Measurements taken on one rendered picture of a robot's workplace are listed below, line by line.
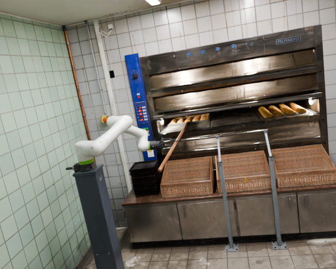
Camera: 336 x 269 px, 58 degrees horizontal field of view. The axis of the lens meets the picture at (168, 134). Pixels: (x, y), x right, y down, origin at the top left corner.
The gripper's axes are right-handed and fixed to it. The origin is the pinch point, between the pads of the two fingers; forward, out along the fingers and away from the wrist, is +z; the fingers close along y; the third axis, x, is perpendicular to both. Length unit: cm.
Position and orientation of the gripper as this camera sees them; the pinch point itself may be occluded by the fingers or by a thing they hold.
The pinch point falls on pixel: (175, 142)
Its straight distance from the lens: 304.5
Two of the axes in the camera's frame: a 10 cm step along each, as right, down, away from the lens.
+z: 9.7, -1.2, -2.1
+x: -1.8, 2.3, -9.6
